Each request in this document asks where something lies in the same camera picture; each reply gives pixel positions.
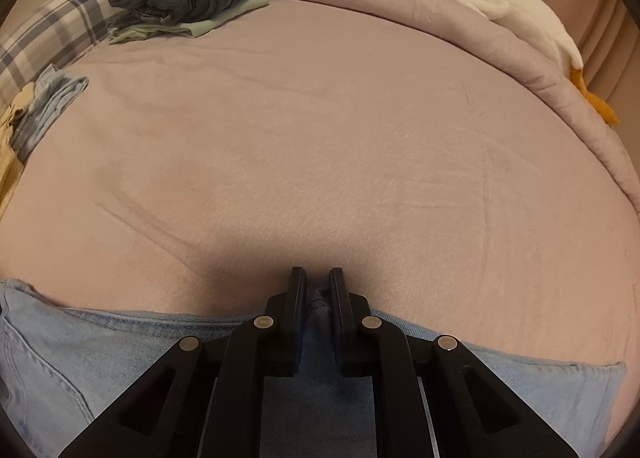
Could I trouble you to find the pink quilted comforter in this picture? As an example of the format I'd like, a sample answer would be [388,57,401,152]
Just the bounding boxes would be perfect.
[270,0,640,219]

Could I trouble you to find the white goose plush toy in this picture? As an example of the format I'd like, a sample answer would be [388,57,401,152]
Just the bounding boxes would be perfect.
[345,0,621,126]

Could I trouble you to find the bed with pink sheet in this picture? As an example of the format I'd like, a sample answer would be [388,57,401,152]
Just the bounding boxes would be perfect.
[0,0,640,369]

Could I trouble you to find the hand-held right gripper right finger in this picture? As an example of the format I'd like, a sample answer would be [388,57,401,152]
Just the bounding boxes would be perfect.
[329,266,584,458]

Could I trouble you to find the folded light blue cloth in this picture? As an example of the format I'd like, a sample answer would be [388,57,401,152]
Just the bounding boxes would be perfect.
[10,63,90,164]

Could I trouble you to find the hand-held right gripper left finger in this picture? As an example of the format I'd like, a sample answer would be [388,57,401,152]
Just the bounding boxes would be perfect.
[57,266,308,458]

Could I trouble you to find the folded pale green cloth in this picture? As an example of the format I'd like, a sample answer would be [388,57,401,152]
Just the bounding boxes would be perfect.
[107,0,271,45]

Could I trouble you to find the pale yellow cloth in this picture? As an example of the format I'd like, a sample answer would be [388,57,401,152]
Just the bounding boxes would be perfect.
[0,83,36,219]

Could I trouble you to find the pink curtain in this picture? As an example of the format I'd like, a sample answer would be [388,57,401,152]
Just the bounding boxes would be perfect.
[537,0,640,111]

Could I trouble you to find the plaid pillow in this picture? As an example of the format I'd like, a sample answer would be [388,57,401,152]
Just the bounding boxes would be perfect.
[0,0,136,109]

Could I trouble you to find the light blue denim pants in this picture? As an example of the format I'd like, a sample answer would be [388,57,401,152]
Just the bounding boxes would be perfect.
[0,278,628,458]

